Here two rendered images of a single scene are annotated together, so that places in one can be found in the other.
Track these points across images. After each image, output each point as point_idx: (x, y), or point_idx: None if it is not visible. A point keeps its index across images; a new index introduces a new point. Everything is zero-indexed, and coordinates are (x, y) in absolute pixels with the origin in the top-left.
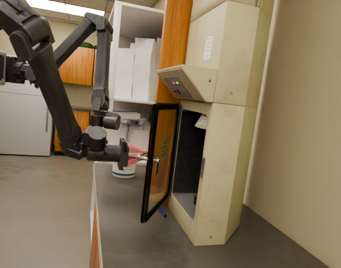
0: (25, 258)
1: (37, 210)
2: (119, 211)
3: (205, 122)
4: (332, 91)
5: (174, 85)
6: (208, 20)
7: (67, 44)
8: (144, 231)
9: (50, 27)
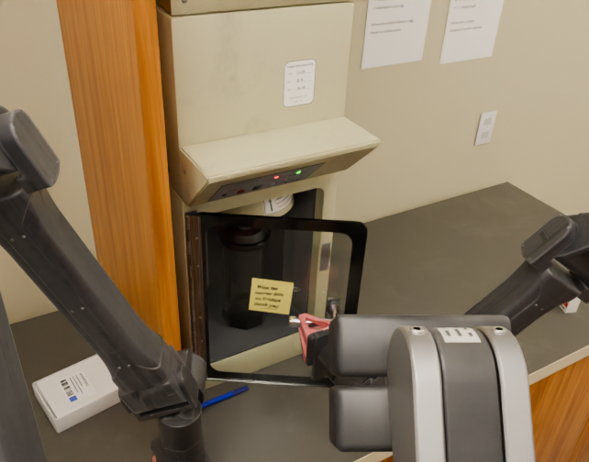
0: None
1: None
2: (261, 461)
3: (283, 201)
4: None
5: (263, 181)
6: (287, 27)
7: (11, 368)
8: (316, 404)
9: (545, 224)
